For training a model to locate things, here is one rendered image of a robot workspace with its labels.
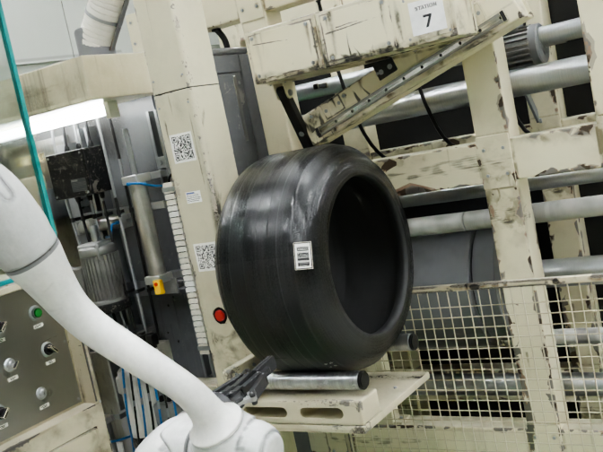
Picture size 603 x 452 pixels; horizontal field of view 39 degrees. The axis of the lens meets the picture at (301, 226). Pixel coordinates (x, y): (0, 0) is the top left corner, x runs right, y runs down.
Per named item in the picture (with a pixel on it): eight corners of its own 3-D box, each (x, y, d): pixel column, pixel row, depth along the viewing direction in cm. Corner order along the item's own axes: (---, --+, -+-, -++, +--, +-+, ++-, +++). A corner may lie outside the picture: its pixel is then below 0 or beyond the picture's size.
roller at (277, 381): (239, 376, 214) (249, 369, 218) (242, 392, 215) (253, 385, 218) (358, 374, 195) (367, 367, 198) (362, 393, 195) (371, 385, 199)
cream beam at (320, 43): (254, 86, 234) (242, 33, 232) (301, 81, 255) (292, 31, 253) (458, 36, 200) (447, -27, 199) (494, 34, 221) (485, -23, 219)
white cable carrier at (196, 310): (200, 354, 232) (161, 183, 226) (211, 348, 236) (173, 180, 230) (212, 353, 229) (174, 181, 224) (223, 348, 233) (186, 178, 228)
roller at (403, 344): (298, 340, 237) (306, 334, 241) (301, 355, 238) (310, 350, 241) (409, 335, 218) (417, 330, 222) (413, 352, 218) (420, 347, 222)
